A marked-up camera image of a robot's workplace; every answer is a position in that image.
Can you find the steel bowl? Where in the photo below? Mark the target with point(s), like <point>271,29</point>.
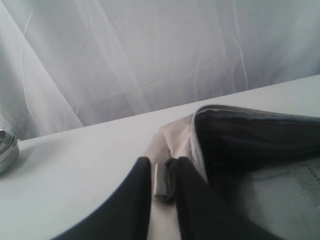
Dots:
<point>9,150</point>

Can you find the clear plastic packet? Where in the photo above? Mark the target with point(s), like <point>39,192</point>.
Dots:
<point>284,200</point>

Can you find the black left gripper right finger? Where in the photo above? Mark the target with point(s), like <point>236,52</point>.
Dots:
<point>202,214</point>

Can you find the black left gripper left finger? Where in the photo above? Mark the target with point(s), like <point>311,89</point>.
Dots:
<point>125,215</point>

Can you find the beige duffel bag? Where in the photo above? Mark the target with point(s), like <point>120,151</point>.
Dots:
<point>225,144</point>

